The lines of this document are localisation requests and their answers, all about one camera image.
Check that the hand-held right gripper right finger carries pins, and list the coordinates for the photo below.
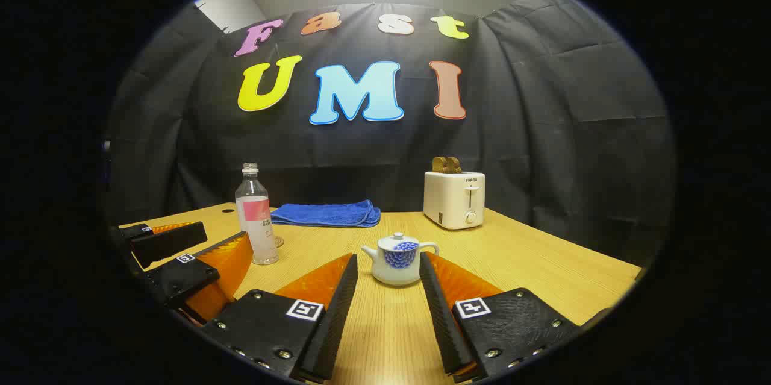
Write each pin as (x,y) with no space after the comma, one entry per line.
(443,319)

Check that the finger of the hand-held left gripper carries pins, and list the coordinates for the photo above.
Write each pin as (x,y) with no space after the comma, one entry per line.
(171,243)
(187,279)

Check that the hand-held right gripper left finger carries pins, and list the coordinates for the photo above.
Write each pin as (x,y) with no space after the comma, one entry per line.
(337,319)

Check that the white blue-patterned teacup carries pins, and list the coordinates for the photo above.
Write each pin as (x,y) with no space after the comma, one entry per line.
(388,272)

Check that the clear plastic water bottle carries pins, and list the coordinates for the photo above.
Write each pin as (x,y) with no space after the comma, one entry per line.
(258,240)

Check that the blue folded towel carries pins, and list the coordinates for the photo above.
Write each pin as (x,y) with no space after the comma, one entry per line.
(328,214)

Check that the white toaster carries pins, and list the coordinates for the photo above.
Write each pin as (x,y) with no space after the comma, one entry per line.
(452,201)

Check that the black backdrop cloth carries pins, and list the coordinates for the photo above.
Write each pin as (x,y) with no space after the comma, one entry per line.
(542,132)

